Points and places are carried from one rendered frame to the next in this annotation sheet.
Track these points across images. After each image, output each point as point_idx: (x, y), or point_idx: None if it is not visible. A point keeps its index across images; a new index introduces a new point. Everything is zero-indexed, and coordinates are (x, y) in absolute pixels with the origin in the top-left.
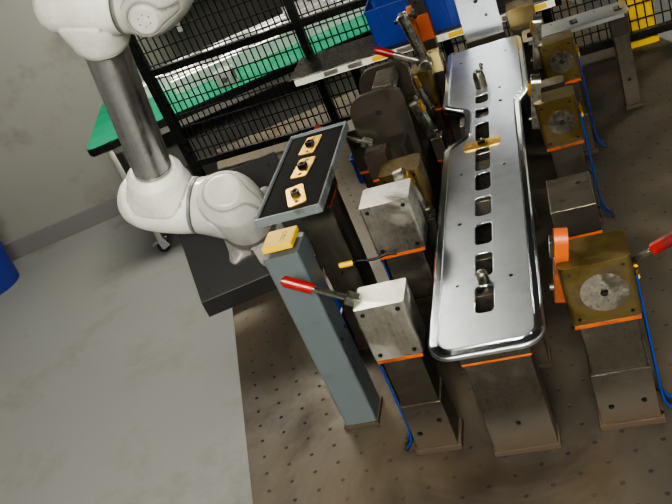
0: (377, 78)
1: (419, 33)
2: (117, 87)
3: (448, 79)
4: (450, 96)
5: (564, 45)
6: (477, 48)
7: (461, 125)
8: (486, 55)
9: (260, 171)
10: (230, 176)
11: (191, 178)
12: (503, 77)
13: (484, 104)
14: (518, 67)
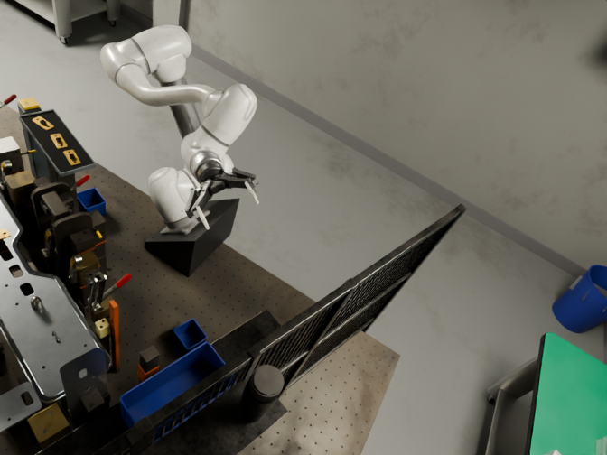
0: (59, 201)
1: (111, 317)
2: None
3: (79, 316)
4: (61, 292)
5: None
6: (82, 374)
7: (31, 263)
8: (61, 358)
9: (196, 233)
10: (157, 175)
11: (191, 174)
12: (20, 318)
13: (19, 281)
14: (12, 333)
